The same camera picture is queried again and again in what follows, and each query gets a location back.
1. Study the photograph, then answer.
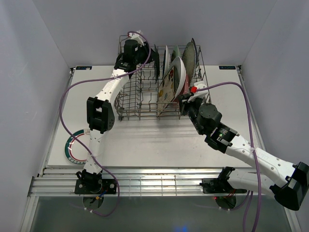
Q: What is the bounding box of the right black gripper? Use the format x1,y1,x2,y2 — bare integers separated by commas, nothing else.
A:
177,94,205,135

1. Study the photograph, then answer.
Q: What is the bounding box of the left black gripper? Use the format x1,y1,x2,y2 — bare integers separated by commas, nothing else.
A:
134,42,159,65

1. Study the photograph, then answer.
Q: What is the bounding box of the teal square plate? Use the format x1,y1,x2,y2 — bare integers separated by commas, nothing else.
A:
151,45,160,83

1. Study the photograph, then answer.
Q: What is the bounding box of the pink dotted scalloped plate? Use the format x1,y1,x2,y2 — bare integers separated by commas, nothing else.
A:
180,74,190,95

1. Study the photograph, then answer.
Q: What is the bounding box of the mint green flower plate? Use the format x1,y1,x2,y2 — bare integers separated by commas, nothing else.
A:
171,45,181,62

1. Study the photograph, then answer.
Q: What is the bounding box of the cream square flower plate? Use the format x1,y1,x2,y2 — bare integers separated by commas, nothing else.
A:
157,67,175,111

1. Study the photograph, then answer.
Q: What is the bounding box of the white oval platter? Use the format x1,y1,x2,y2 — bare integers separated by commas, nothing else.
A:
169,57,186,97

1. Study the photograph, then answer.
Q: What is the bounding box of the speckled beige round plate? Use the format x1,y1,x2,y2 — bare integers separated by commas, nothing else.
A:
182,41,197,82

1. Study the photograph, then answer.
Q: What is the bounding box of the black square floral plate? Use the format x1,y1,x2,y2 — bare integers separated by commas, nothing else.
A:
191,38,199,74

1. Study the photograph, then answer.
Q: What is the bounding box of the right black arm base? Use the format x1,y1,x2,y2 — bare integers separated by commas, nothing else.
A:
199,178,233,193

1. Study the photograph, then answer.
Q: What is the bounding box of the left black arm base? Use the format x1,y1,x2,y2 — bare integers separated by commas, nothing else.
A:
74,179,117,195

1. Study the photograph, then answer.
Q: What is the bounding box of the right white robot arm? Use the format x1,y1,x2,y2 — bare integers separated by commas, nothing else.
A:
178,94,309,211

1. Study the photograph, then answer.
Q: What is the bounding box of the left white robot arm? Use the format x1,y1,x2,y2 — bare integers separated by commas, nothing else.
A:
77,39,157,193

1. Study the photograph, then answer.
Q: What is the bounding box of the right logo sticker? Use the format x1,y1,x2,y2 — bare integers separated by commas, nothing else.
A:
219,65,236,70

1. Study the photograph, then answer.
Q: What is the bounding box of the logo sticker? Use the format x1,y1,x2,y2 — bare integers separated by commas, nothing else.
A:
75,66,92,70
219,65,236,70

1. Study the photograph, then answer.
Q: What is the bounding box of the left logo sticker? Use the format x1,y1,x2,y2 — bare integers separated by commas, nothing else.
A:
75,66,92,70

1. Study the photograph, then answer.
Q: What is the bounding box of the round plate red teal rim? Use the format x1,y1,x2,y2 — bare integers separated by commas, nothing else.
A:
64,129,90,165

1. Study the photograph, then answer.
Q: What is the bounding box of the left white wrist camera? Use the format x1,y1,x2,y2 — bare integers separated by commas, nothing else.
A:
127,30,144,46

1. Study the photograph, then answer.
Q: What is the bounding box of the grey wire dish rack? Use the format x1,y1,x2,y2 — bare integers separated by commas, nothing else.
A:
114,44,208,121

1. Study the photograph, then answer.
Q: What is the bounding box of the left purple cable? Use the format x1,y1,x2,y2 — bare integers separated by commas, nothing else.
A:
59,30,152,217

